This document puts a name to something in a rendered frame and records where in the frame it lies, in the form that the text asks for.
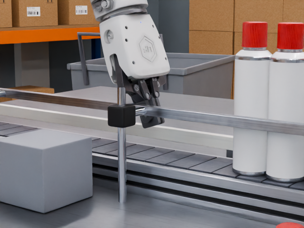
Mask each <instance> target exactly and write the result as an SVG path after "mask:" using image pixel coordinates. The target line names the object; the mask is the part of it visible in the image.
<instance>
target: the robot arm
mask: <svg viewBox="0 0 304 228"><path fill-rule="evenodd" d="M90 2H91V6H92V9H93V12H94V16H95V20H96V21H99V22H100V24H99V25H100V37H101V43H102V48H103V53H104V58H105V62H106V66H107V69H108V73H109V76H110V78H111V80H112V82H113V83H114V84H116V85H117V87H120V86H123V87H125V88H126V94H128V95H129V96H130V97H131V98H132V101H133V103H134V104H142V105H153V106H160V102H159V99H158V98H159V96H160V93H159V88H160V87H161V86H162V85H164V84H165V83H166V80H165V78H164V76H163V75H166V74H168V73H169V71H170V65H169V62H168V59H167V56H166V52H165V49H164V47H163V44H162V41H161V38H160V36H159V33H158V31H157V28H156V26H155V24H154V22H153V20H152V18H151V16H150V15H149V14H147V10H146V8H147V7H148V3H147V0H90ZM138 85H139V86H138ZM140 119H141V122H142V126H143V128H149V127H153V126H156V125H159V124H163V123H164V122H165V120H164V118H160V117H152V116H145V115H141V116H140Z"/></svg>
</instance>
